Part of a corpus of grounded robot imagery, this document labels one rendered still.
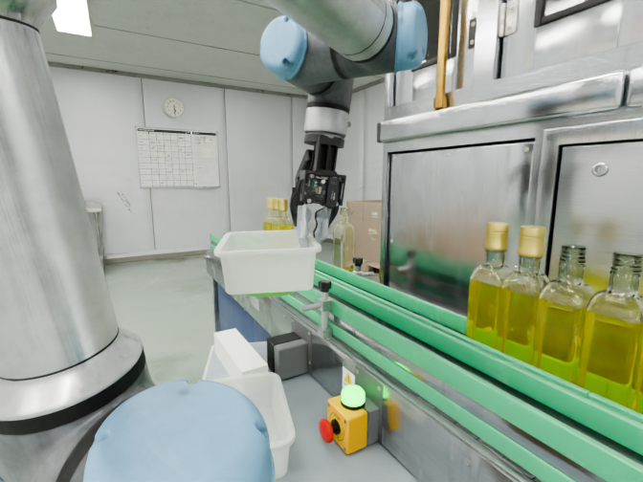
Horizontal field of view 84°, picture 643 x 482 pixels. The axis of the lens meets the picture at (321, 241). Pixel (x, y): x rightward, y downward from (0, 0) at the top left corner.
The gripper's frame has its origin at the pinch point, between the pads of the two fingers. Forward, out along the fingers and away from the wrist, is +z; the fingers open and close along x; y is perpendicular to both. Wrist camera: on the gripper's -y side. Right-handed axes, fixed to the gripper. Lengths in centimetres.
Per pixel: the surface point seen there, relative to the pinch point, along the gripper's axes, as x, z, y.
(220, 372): -14.6, 37.8, -21.1
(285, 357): 0.2, 29.5, -13.6
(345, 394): 8.3, 24.8, 9.1
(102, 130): -217, -54, -504
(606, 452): 24.7, 11.3, 40.6
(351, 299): 14.6, 14.3, -13.8
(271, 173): 27, -28, -584
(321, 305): 6.0, 14.1, -7.7
